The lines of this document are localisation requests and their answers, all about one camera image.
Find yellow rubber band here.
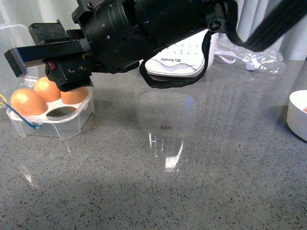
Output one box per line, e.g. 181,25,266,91
0,94,7,105

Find clear plastic egg box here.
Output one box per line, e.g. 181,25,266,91
0,23,94,139

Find white bowl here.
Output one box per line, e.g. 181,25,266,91
286,90,307,141

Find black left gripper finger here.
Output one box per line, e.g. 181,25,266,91
4,41,93,77

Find brown egg box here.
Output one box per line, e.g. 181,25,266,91
33,77,61,103
10,88,48,116

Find blue rubber band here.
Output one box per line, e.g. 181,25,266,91
0,102,41,129

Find brown egg box back left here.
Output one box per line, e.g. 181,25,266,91
33,77,61,103

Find grey curtain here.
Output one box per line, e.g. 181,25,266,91
0,0,307,62

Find brown egg box front left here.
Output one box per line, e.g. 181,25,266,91
10,88,48,116

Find white power cable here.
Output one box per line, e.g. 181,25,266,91
214,46,261,71

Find clear plastic bag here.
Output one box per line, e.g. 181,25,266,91
214,35,285,74

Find white Joyoung cooker appliance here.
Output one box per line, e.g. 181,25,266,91
145,30,218,78

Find black cable sleeve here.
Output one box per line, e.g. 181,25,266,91
139,0,307,89

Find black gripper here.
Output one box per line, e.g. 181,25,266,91
29,0,225,92

